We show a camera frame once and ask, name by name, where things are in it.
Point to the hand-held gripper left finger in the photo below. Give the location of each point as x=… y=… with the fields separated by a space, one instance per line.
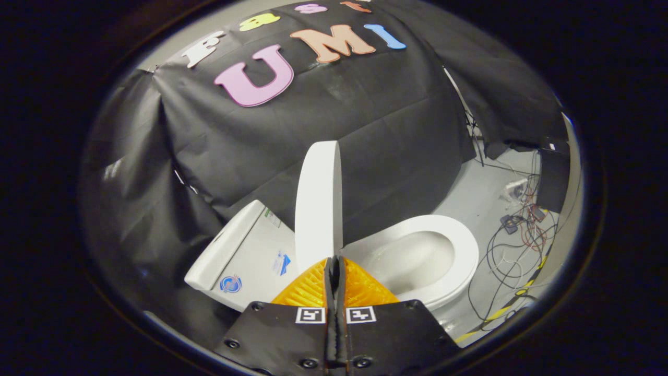
x=282 y=334

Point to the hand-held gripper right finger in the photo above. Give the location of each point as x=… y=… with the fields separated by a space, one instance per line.
x=391 y=334

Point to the black box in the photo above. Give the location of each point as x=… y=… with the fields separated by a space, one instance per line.
x=553 y=177

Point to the black backdrop cloth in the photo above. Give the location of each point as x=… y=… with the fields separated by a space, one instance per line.
x=365 y=130

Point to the white toilet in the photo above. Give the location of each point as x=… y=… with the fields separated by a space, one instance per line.
x=245 y=256

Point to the white toilet lid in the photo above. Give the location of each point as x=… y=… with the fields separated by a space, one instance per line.
x=318 y=209

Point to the yellow black hazard tape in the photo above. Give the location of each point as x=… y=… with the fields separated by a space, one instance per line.
x=498 y=313

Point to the small black device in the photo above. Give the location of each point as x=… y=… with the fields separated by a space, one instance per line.
x=509 y=223

